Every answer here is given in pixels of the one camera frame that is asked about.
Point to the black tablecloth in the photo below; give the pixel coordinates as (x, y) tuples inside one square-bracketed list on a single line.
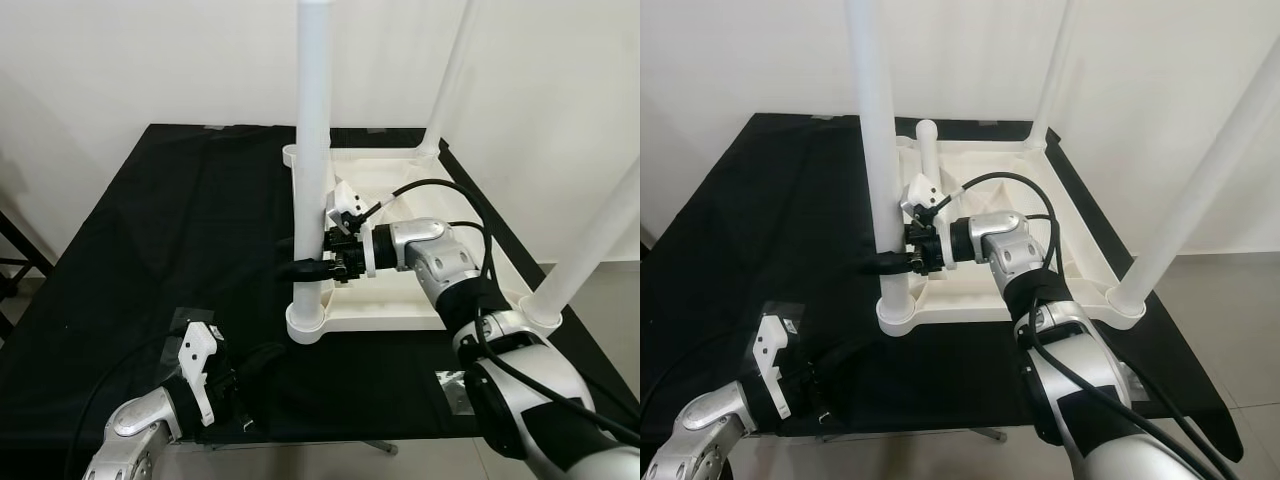
[(150, 220), (760, 220)]

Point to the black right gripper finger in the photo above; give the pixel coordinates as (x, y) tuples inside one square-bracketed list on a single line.
[(888, 264), (287, 243), (300, 270)]

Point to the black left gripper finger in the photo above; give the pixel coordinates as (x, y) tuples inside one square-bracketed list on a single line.
[(265, 357), (848, 350)]

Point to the white plastic children table top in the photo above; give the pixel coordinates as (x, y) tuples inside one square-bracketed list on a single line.
[(400, 315), (1000, 300)]

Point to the black stool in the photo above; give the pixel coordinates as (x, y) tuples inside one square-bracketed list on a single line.
[(8, 265)]

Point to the grey metal table frame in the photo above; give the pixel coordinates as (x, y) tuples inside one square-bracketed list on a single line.
[(385, 448), (995, 435)]

